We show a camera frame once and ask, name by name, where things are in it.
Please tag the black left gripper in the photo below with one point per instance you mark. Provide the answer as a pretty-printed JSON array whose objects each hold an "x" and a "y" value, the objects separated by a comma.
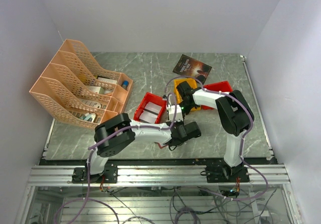
[{"x": 180, "y": 122}]

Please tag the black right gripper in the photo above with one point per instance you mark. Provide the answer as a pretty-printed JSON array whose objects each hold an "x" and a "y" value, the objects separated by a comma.
[{"x": 183, "y": 116}]

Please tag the yellow plastic bin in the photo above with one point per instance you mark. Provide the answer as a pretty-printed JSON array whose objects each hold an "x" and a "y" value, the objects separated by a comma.
[{"x": 194, "y": 83}]

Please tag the white credit card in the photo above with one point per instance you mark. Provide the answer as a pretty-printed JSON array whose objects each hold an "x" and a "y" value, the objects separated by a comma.
[{"x": 150, "y": 113}]

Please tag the red plastic bin with cards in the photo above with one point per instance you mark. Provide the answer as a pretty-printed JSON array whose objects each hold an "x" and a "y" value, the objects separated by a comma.
[{"x": 149, "y": 97}]

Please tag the red leather card holder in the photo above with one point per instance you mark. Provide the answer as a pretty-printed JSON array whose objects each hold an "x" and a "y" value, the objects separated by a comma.
[{"x": 161, "y": 146}]

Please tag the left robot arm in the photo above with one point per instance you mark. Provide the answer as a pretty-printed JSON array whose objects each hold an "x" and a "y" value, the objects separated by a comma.
[{"x": 115, "y": 134}]

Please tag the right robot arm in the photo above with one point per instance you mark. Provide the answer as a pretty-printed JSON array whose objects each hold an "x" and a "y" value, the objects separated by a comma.
[{"x": 235, "y": 115}]

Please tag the dark booklet three days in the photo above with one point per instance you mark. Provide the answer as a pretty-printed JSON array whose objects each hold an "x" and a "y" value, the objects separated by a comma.
[{"x": 190, "y": 67}]

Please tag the blue capped bottle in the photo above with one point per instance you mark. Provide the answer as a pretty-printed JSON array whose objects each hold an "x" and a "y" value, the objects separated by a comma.
[{"x": 125, "y": 84}]

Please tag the peach plastic desk organizer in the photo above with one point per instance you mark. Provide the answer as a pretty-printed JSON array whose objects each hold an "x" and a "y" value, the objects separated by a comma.
[{"x": 74, "y": 89}]

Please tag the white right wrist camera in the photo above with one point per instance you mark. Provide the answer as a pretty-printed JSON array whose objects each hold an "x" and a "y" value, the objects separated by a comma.
[{"x": 175, "y": 114}]

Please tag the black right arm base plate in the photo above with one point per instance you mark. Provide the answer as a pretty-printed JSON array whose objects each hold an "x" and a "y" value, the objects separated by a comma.
[{"x": 220, "y": 175}]

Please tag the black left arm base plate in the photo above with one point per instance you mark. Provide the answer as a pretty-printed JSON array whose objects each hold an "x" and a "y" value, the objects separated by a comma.
[{"x": 109, "y": 175}]

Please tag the aluminium mounting rail frame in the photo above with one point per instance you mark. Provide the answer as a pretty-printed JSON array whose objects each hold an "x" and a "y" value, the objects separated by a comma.
[{"x": 134, "y": 173}]

